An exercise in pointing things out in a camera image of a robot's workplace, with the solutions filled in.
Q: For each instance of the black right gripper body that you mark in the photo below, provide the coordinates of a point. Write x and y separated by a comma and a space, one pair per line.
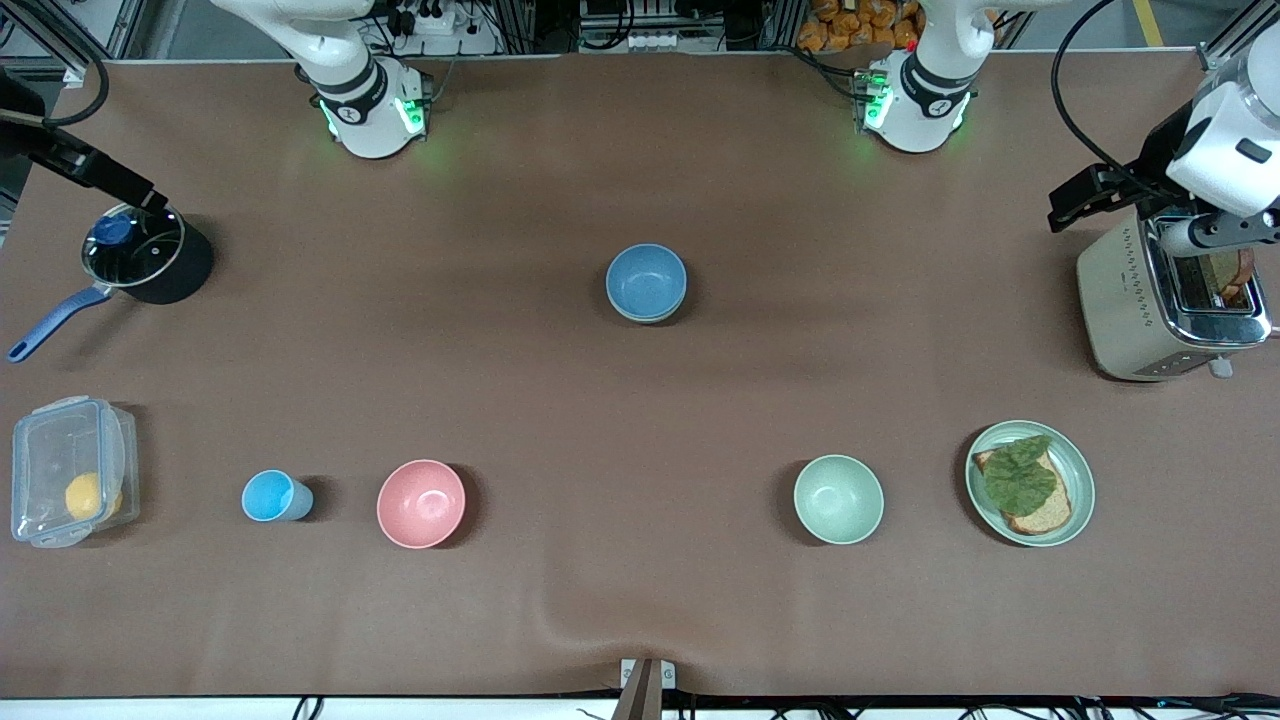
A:
27, 140

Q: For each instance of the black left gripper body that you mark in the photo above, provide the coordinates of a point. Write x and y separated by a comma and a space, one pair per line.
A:
1153, 160

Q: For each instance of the blue bowl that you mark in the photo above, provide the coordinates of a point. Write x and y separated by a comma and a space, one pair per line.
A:
646, 278

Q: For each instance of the pale green bowl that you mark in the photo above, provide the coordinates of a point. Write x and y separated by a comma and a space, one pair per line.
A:
838, 498
648, 319

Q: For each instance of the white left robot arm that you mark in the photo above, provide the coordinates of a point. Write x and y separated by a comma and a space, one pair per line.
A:
915, 110

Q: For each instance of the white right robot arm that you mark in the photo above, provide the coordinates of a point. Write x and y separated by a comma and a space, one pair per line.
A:
365, 120

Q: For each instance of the pink bowl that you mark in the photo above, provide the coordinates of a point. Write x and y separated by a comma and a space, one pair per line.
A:
420, 503

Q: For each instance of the glass lid with blue knob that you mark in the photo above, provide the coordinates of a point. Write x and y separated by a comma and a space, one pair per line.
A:
140, 255

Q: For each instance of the beige and chrome toaster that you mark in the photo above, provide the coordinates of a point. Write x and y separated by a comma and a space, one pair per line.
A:
1120, 300

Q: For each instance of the brown toast slice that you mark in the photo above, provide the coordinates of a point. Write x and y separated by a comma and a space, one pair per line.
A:
1228, 272

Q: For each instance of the pale green plate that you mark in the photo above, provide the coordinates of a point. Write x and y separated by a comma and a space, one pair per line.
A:
1075, 470

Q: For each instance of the clear plastic lidded container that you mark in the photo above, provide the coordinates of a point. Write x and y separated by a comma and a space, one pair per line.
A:
50, 450

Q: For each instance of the green lettuce leaf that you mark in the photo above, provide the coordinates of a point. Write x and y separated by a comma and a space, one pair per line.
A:
1020, 480

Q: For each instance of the bag of orange fruits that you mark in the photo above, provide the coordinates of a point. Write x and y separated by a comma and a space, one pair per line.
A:
850, 25

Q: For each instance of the wholegrain bread slice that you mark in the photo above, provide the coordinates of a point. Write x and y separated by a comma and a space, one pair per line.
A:
1045, 515

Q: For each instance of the yellow round fruit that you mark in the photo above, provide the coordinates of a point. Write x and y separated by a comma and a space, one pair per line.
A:
85, 497

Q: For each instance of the light blue cup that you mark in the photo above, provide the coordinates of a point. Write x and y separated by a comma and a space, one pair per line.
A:
268, 496

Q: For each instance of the white power strip with plugs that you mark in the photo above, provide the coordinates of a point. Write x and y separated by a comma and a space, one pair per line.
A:
450, 45

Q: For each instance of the small white power strip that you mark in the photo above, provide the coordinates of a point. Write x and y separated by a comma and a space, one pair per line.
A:
650, 40

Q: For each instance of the brown table cover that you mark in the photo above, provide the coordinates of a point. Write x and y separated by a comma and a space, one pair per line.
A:
640, 450

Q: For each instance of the aluminium frame profile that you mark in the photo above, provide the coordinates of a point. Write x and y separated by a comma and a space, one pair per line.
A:
1222, 52

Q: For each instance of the silver metal table bracket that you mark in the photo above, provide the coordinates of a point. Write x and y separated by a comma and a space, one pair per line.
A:
629, 674

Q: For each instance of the brown mounting post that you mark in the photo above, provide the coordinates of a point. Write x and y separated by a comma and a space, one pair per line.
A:
640, 702

